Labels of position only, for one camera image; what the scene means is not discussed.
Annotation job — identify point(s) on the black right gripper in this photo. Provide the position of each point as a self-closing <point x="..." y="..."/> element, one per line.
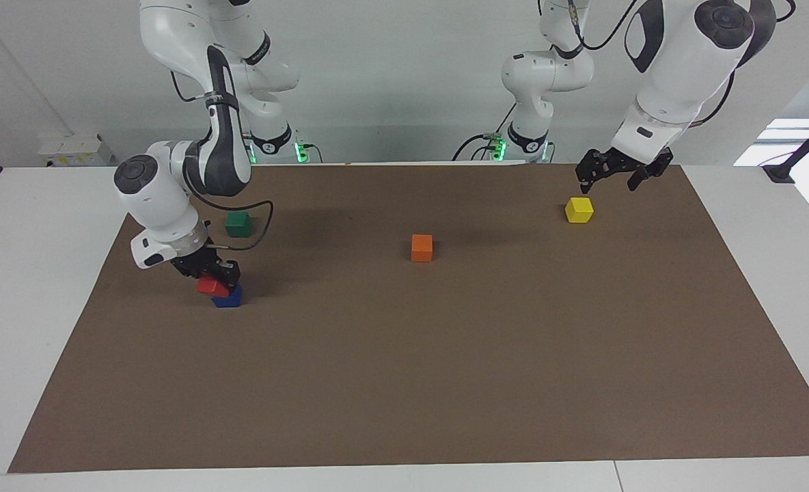
<point x="198" y="263"/>

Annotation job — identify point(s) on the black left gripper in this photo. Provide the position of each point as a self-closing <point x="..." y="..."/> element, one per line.
<point x="633" y="162"/>

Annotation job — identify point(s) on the red cube block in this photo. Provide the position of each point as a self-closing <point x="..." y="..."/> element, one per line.
<point x="210" y="287"/>

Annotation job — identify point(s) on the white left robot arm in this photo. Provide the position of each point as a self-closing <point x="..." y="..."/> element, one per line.
<point x="678" y="61"/>

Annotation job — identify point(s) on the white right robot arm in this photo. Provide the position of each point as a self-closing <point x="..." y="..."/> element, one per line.
<point x="158" y="198"/>

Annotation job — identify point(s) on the blue cube block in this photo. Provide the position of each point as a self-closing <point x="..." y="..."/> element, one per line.
<point x="230" y="299"/>

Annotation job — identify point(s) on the green cube block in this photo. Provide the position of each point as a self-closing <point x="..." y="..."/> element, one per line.
<point x="238" y="224"/>

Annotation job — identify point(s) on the yellow cube block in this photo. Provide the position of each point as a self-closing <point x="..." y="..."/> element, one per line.
<point x="579" y="210"/>

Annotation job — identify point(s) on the orange cube block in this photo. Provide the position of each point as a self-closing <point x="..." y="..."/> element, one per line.
<point x="421" y="247"/>

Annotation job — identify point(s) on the brown table mat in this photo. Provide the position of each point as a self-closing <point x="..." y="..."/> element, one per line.
<point x="404" y="376"/>

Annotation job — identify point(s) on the white wall box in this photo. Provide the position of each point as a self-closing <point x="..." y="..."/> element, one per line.
<point x="76" y="150"/>

